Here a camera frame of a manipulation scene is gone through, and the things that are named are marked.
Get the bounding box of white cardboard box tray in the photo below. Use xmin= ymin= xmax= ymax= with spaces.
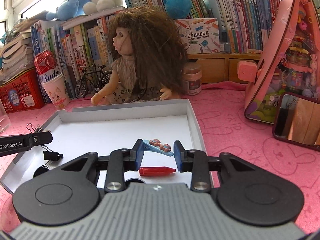
xmin=1 ymin=99 xmax=206 ymax=194

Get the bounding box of red beer can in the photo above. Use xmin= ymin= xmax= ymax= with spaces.
xmin=34 ymin=50 xmax=61 ymax=83

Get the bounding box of pink triangular toy case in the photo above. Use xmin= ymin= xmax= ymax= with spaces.
xmin=237 ymin=0 xmax=319 ymax=124

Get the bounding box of small blue bear plush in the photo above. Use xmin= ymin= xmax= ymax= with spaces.
xmin=46 ymin=0 xmax=89 ymax=21

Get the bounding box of small brown jar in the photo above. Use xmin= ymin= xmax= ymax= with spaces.
xmin=182 ymin=62 xmax=202 ymax=95

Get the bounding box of pink rabbit table cloth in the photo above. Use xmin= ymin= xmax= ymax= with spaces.
xmin=0 ymin=81 xmax=320 ymax=235

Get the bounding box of large black binder clip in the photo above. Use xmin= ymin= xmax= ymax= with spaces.
xmin=43 ymin=148 xmax=63 ymax=168

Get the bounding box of stack of books on basket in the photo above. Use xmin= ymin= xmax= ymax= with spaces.
xmin=1 ymin=17 xmax=40 ymax=83

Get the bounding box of row of standing books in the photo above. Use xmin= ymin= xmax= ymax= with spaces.
xmin=31 ymin=0 xmax=280 ymax=104

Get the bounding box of red plastic basket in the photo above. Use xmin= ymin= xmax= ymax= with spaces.
xmin=1 ymin=68 xmax=44 ymax=113

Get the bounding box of small black round cap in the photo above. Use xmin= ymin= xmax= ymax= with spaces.
xmin=33 ymin=165 xmax=49 ymax=178

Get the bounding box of big blue plush toy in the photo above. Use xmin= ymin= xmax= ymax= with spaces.
xmin=165 ymin=0 xmax=191 ymax=20

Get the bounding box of brown haired doll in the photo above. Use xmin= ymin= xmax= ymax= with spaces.
xmin=91 ymin=7 xmax=188 ymax=105

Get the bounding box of small binder clip on tray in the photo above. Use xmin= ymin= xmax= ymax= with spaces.
xmin=26 ymin=123 xmax=43 ymax=133

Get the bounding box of blue bear hair clip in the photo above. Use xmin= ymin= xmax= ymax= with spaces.
xmin=143 ymin=139 xmax=174 ymax=157

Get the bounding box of large black round cap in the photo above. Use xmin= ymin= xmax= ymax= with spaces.
xmin=125 ymin=178 xmax=145 ymax=186

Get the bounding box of white cat paper cup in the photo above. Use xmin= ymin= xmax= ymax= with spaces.
xmin=41 ymin=73 xmax=69 ymax=109

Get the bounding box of red crayon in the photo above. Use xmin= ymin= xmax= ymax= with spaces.
xmin=139 ymin=166 xmax=176 ymax=177

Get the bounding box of label printer box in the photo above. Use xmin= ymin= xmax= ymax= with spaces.
xmin=175 ymin=18 xmax=220 ymax=54

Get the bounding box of miniature black bicycle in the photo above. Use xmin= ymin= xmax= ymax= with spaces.
xmin=75 ymin=65 xmax=112 ymax=99

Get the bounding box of black smartphone playing video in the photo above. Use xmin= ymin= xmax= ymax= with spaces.
xmin=272 ymin=92 xmax=319 ymax=151

